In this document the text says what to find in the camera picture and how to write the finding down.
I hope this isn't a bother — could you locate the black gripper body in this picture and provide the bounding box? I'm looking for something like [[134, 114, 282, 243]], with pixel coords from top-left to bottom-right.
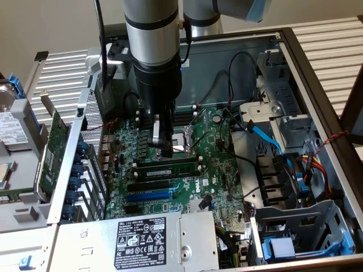
[[133, 55, 183, 116]]

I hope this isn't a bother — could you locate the green RAM stick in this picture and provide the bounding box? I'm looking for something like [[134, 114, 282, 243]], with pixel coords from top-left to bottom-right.
[[134, 160, 200, 180], [0, 190, 23, 205]]

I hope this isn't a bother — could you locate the CPU socket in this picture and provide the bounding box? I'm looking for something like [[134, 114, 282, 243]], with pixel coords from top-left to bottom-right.
[[153, 124, 197, 158]]

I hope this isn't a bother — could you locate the metal socket locking lever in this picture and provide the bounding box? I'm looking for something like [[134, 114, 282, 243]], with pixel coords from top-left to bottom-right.
[[191, 132, 210, 150], [187, 108, 206, 128]]

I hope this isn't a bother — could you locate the long black expansion slot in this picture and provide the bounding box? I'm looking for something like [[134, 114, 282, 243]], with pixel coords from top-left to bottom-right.
[[126, 180, 171, 193]]

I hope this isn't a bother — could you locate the green motherboard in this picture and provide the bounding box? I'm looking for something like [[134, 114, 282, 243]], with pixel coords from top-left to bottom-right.
[[98, 106, 252, 227]]

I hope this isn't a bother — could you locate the blue expansion slot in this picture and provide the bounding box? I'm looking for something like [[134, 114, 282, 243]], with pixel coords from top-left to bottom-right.
[[125, 190, 173, 203]]

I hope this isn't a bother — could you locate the black box device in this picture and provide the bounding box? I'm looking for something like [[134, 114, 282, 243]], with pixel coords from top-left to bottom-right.
[[99, 23, 127, 43]]

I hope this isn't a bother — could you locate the silver chipset heatsink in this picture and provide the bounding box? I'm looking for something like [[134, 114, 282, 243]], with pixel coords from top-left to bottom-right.
[[187, 198, 213, 214]]

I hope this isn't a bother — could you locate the open PC case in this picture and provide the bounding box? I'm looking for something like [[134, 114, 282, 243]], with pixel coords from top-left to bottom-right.
[[47, 27, 363, 272]]

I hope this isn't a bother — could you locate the grey metal disk bay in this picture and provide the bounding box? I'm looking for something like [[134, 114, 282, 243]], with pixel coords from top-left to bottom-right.
[[239, 48, 315, 150]]

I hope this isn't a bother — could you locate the green graphics card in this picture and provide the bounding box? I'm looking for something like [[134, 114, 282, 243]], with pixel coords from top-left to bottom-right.
[[33, 89, 71, 203]]

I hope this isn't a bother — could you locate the black cooling fan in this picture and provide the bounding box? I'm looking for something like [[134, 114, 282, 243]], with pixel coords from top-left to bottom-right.
[[255, 152, 303, 210]]

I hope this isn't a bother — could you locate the metal disk bay cage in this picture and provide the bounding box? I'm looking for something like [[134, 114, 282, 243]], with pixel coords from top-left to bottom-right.
[[248, 199, 357, 266]]

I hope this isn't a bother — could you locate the silver power supply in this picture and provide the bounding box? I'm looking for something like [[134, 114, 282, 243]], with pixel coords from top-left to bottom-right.
[[47, 210, 221, 272]]

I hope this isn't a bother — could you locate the blue disk carrier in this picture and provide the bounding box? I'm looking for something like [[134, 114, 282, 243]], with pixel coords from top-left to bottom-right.
[[7, 72, 49, 142]]

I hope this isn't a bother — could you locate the silver CPU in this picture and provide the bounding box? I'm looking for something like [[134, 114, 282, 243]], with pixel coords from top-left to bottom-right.
[[0, 161, 17, 191]]

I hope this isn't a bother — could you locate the blue plastic disk tray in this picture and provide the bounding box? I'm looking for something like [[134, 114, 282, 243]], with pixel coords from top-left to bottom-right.
[[262, 231, 355, 263]]

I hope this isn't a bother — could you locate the blue case latch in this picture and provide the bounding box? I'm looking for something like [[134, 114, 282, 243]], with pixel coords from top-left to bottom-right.
[[18, 254, 35, 272]]

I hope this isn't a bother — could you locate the dark brown panel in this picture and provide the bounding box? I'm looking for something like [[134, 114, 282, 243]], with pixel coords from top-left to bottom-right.
[[339, 64, 363, 146]]

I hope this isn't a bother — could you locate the short black looped wire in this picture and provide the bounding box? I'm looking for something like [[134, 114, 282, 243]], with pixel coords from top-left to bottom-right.
[[123, 92, 142, 114]]

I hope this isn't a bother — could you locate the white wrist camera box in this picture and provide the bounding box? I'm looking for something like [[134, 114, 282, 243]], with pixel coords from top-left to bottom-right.
[[105, 39, 136, 82]]

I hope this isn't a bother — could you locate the thin black wire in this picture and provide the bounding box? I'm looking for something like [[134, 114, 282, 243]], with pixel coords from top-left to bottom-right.
[[197, 70, 233, 106]]

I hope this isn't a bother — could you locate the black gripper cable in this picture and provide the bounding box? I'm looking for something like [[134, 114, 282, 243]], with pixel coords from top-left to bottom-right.
[[178, 17, 193, 65]]

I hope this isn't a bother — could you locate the black wire plug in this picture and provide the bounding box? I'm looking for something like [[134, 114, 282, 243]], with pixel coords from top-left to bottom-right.
[[199, 194, 214, 211]]

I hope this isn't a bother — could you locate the long black wire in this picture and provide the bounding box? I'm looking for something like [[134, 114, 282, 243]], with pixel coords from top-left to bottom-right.
[[219, 107, 258, 168]]

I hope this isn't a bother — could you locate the black camera cable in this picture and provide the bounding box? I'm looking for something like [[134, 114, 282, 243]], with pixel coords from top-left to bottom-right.
[[93, 0, 117, 93]]

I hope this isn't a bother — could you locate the thick black looped wire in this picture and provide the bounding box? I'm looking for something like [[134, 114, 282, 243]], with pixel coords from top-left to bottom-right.
[[227, 52, 259, 106]]

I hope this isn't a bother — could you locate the blue disk data wire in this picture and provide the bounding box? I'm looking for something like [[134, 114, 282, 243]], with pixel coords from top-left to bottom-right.
[[244, 120, 310, 195]]

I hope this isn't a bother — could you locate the dark power supply wire bundle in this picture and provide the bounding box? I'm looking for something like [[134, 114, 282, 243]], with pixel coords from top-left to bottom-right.
[[214, 223, 249, 269]]

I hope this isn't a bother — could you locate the yellow red power wire bundle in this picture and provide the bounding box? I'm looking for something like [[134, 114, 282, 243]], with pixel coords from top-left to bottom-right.
[[301, 151, 334, 201]]

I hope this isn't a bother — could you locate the red black twisted wire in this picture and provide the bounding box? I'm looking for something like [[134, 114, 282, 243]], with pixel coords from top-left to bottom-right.
[[314, 129, 352, 156]]

